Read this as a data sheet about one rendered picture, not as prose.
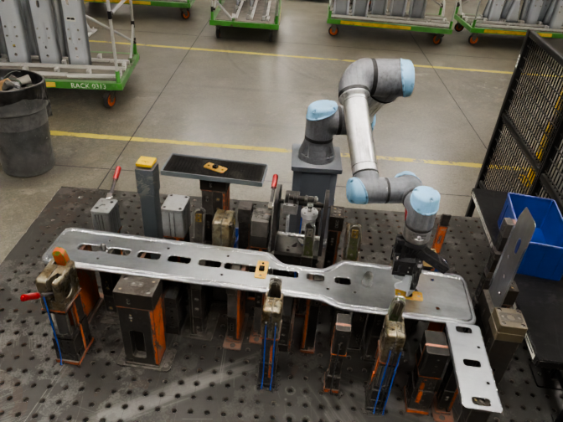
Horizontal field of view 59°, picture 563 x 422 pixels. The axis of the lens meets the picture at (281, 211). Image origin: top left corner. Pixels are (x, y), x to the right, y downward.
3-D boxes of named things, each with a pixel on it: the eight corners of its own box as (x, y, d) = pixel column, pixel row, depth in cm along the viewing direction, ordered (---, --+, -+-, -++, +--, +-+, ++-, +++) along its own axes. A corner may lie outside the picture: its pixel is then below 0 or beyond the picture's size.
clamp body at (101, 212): (99, 288, 190) (84, 212, 170) (111, 270, 199) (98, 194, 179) (123, 291, 189) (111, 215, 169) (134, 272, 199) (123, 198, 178)
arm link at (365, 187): (336, 48, 151) (355, 195, 133) (370, 49, 152) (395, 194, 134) (327, 73, 161) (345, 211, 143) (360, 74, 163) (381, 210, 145)
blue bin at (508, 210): (508, 272, 162) (521, 240, 155) (496, 220, 187) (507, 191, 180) (561, 281, 160) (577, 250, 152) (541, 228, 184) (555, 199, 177)
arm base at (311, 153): (298, 146, 212) (300, 125, 206) (333, 149, 212) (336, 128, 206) (298, 163, 199) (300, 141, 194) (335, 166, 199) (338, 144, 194)
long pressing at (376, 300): (33, 268, 155) (31, 265, 154) (67, 227, 174) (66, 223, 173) (478, 328, 146) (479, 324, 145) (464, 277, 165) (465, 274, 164)
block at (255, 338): (248, 342, 173) (250, 281, 156) (254, 316, 183) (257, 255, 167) (263, 344, 172) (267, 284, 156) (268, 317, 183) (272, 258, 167)
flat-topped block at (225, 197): (202, 269, 203) (198, 175, 177) (207, 256, 209) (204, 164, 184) (226, 272, 202) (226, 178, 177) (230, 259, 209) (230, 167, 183)
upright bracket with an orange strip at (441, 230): (409, 323, 185) (442, 214, 157) (409, 320, 186) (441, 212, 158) (417, 324, 185) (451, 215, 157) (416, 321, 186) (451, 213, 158)
